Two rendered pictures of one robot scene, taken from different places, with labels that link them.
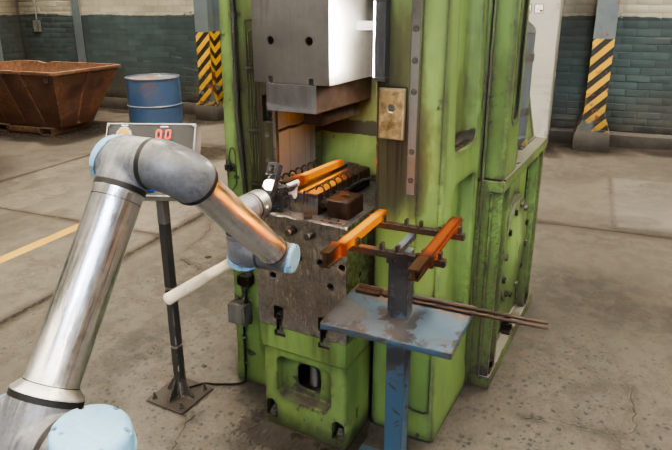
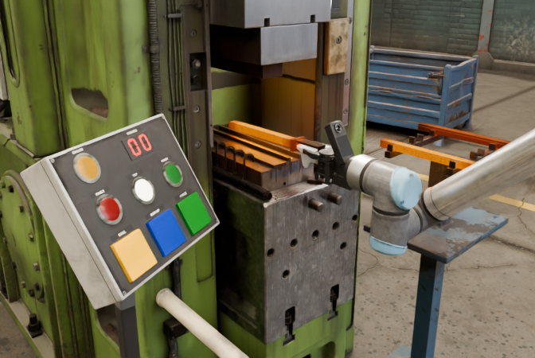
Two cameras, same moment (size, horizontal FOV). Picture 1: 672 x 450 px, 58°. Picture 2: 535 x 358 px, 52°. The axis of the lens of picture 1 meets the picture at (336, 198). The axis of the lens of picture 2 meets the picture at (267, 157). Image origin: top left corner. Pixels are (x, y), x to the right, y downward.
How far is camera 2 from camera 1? 2.18 m
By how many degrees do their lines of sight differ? 64
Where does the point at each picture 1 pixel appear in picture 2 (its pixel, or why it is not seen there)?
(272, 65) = (270, 2)
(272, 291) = (284, 294)
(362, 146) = not seen: hidden behind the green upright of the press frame
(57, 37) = not seen: outside the picture
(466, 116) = not seen: hidden behind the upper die
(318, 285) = (333, 252)
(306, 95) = (307, 36)
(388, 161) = (329, 98)
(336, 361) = (343, 322)
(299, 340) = (310, 330)
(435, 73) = not seen: outside the picture
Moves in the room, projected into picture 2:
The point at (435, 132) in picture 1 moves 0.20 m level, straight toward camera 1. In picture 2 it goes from (362, 57) to (420, 62)
